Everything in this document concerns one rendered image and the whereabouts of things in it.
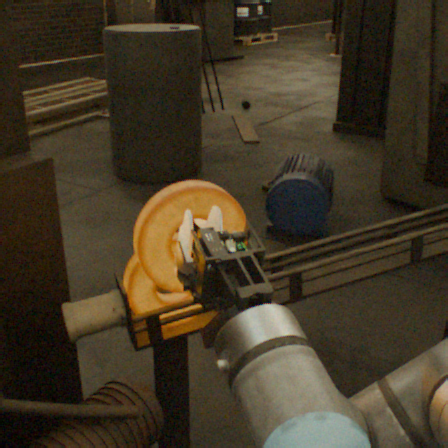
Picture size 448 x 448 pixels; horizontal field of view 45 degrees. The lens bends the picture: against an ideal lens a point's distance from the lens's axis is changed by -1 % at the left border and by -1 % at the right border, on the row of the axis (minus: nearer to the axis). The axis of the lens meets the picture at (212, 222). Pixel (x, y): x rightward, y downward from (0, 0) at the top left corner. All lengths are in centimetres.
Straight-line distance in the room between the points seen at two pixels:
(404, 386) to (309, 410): 13
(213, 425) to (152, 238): 100
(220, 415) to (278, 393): 116
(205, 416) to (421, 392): 113
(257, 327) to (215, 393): 120
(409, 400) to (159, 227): 35
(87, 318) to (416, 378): 48
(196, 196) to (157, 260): 10
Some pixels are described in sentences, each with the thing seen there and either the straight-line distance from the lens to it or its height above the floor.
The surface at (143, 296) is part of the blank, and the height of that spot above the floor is 70.
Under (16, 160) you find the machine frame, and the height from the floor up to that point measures 87.
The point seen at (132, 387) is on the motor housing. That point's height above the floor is 53.
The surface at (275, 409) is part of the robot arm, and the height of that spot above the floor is 81.
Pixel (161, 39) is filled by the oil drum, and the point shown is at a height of 84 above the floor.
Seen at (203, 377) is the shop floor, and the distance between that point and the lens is 177.
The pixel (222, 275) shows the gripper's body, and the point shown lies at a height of 86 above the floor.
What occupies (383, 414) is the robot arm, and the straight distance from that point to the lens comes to 58.
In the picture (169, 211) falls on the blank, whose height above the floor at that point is 87.
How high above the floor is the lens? 114
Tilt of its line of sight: 24 degrees down
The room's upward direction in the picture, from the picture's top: straight up
